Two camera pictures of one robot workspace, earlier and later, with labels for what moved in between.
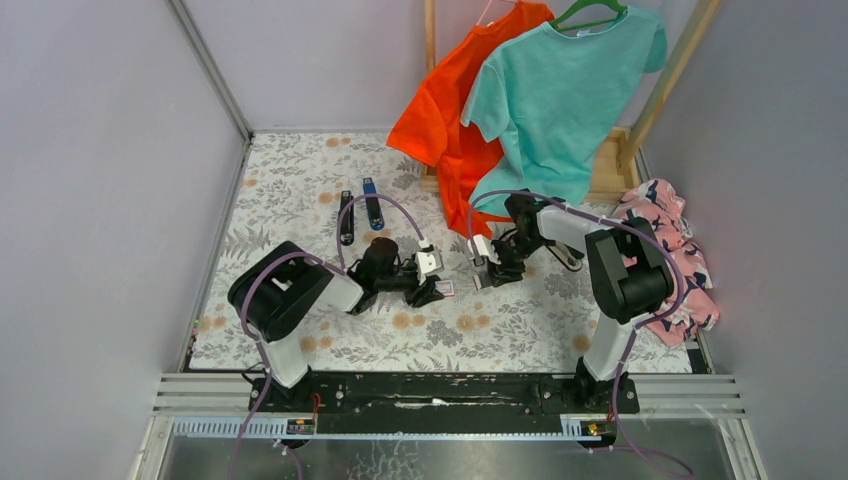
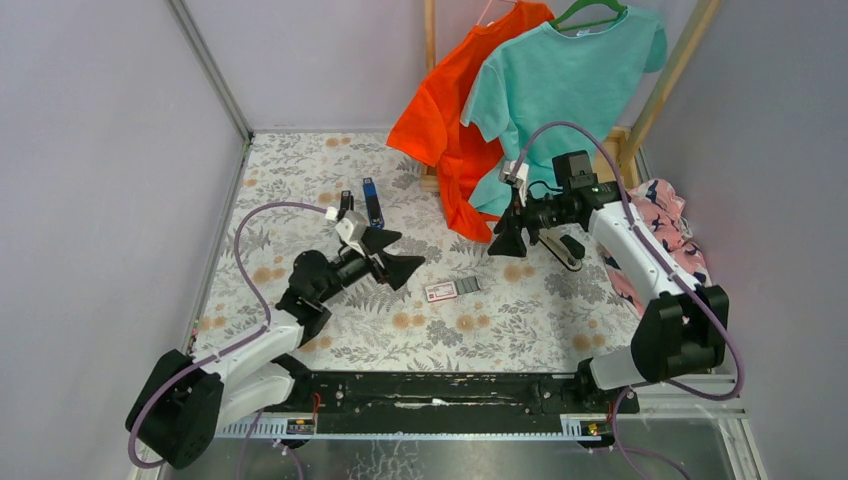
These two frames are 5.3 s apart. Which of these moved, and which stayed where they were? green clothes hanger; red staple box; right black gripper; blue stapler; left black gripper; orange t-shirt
Moved: left black gripper; right black gripper
Stayed: blue stapler; orange t-shirt; green clothes hanger; red staple box
